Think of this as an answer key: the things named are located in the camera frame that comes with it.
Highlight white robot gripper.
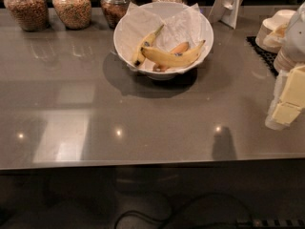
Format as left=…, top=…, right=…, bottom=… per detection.
left=265, top=2, right=305, bottom=131

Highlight large yellow banana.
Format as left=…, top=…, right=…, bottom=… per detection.
left=141, top=40, right=205, bottom=68

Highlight rear orange-tinted banana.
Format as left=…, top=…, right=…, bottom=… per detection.
left=152, top=42, right=190, bottom=73

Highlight white paper bowl liner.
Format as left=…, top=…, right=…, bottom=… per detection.
left=118, top=2, right=208, bottom=72

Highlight white bowl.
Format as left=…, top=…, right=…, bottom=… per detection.
left=112, top=1, right=214, bottom=81

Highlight left small yellow banana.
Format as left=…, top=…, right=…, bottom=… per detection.
left=132, top=24, right=165, bottom=67

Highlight front stack paper bowls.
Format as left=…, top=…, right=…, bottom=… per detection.
left=274, top=48, right=296, bottom=73

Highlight stack paper bowls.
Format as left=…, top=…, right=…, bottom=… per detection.
left=255, top=10, right=295, bottom=53
left=274, top=48, right=296, bottom=73

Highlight black rubber mat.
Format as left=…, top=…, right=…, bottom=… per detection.
left=246, top=36, right=278, bottom=77

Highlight rear stack paper bowls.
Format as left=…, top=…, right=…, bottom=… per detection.
left=255, top=10, right=295, bottom=53

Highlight black power strip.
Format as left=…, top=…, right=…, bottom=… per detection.
left=235, top=219, right=305, bottom=229

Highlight leftmost glass grain jar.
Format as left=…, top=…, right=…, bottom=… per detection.
left=4, top=0, right=49, bottom=31

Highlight black power cable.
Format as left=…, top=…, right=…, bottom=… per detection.
left=113, top=193, right=254, bottom=229

